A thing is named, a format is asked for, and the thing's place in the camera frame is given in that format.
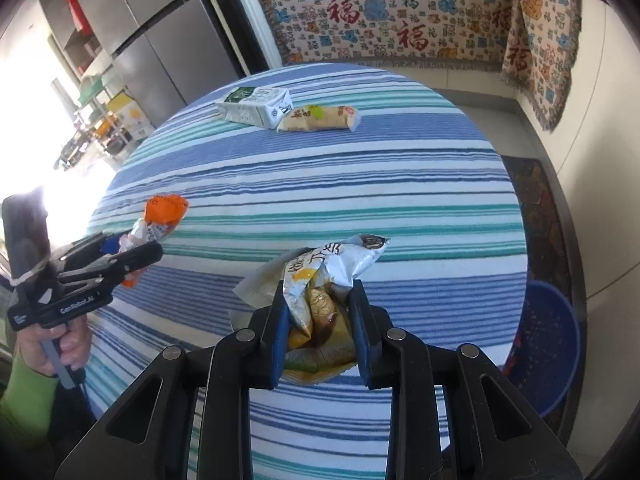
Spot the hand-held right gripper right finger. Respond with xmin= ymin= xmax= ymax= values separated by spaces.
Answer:
xmin=347 ymin=277 xmax=586 ymax=480

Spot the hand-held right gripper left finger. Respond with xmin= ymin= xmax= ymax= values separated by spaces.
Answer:
xmin=52 ymin=277 xmax=293 ymax=480

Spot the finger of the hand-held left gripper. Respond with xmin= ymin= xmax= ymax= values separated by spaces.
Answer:
xmin=54 ymin=241 xmax=165 ymax=294
xmin=51 ymin=232 xmax=124 ymax=267

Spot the orange white snack wrapper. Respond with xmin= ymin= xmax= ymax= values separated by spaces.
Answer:
xmin=119 ymin=193 xmax=190 ymax=289

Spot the white yellow snack bag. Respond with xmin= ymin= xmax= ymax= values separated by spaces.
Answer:
xmin=232 ymin=232 xmax=391 ymax=387

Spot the blue plastic basket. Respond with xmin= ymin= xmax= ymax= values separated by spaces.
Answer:
xmin=501 ymin=280 xmax=584 ymax=419

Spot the person's left hand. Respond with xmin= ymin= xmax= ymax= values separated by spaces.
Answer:
xmin=14 ymin=319 xmax=94 ymax=379

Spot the yellow white cardboard box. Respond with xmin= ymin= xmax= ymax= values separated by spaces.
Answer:
xmin=106 ymin=91 xmax=152 ymax=142

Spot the green crate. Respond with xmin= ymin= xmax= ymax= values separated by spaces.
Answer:
xmin=76 ymin=71 xmax=122 ymax=109

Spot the striped tablecloth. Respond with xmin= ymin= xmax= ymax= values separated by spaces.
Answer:
xmin=82 ymin=62 xmax=530 ymax=480

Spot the green white milk carton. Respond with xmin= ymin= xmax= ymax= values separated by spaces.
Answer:
xmin=215 ymin=86 xmax=294 ymax=130

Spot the hexagon patterned rug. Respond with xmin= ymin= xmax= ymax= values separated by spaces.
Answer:
xmin=500 ymin=155 xmax=574 ymax=378

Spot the beige snack bar packet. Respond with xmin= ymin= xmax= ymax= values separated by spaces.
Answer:
xmin=276 ymin=104 xmax=362 ymax=134

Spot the grey refrigerator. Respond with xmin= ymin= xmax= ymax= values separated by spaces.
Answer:
xmin=64 ymin=0 xmax=252 ymax=130

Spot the red box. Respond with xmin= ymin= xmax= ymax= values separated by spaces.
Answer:
xmin=64 ymin=0 xmax=94 ymax=37

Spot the printed fringed blanket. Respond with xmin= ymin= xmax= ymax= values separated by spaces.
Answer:
xmin=500 ymin=0 xmax=584 ymax=134
xmin=242 ymin=0 xmax=522 ymax=72

